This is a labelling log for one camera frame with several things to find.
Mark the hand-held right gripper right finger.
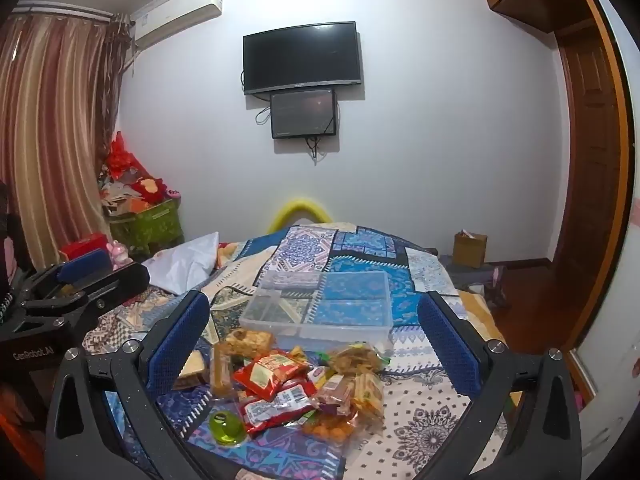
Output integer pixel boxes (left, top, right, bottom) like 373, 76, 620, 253
385, 290, 583, 480

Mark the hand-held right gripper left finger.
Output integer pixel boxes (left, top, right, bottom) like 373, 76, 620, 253
45, 290, 246, 480

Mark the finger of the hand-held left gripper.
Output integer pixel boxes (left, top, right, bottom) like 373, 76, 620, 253
20, 249, 116, 306
22, 262, 151, 331

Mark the clear wafer packet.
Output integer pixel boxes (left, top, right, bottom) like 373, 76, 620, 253
172, 347, 214, 391

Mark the peanut brittle packet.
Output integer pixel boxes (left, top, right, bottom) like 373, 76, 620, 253
222, 328, 276, 359

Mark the green-edged fried snack packet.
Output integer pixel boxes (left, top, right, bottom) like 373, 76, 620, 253
320, 342, 391, 377

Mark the green round fruit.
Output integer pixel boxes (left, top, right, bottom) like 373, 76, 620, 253
209, 410, 247, 447

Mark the clear biscuit packet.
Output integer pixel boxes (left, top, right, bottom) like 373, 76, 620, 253
312, 372, 386, 419

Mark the red snack packet white print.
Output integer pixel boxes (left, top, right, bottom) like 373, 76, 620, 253
239, 380, 319, 436

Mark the clear plastic container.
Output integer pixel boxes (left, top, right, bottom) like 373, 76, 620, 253
239, 270, 394, 354

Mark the red box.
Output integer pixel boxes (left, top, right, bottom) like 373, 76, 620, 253
60, 233, 109, 262

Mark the pink plush toy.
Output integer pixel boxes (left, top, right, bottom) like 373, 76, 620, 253
106, 241, 134, 269

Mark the long clear snack bar packet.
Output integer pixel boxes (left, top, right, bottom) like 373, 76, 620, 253
210, 342, 236, 401

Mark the green plastic basket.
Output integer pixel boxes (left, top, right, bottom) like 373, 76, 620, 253
107, 199, 184, 257

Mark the patchwork printed blanket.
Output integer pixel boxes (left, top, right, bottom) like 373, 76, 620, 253
82, 222, 511, 480

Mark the white pillow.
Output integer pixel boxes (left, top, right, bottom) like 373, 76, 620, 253
142, 231, 221, 295

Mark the grey stool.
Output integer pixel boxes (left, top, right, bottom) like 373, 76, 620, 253
440, 255, 502, 287

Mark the red plush toy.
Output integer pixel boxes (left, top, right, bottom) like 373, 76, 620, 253
131, 176, 169, 206

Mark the cardboard box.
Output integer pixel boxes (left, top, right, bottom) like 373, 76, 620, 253
453, 230, 489, 269

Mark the orange printed pillow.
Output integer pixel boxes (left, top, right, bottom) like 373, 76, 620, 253
217, 241, 249, 267

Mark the red ribbon decoration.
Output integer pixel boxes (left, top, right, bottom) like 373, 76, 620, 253
104, 131, 139, 181

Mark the yellow snack packet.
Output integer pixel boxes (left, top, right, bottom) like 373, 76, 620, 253
287, 345, 321, 367

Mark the striped brown curtain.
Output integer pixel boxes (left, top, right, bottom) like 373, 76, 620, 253
0, 10, 132, 281

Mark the orange balls snack packet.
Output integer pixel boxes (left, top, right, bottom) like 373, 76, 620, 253
300, 410, 359, 449

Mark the yellow foam tube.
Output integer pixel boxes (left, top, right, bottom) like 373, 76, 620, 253
270, 197, 331, 234

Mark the brown wooden door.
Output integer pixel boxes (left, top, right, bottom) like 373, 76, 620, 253
550, 25, 636, 351

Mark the white air conditioner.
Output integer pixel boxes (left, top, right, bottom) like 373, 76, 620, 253
132, 0, 225, 52

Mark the black hanging cable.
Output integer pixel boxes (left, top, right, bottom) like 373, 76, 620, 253
306, 135, 327, 166

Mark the small black wall monitor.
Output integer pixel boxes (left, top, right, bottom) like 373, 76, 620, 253
270, 88, 337, 140

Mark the large black wall television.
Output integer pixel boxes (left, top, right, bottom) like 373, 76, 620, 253
243, 21, 363, 96

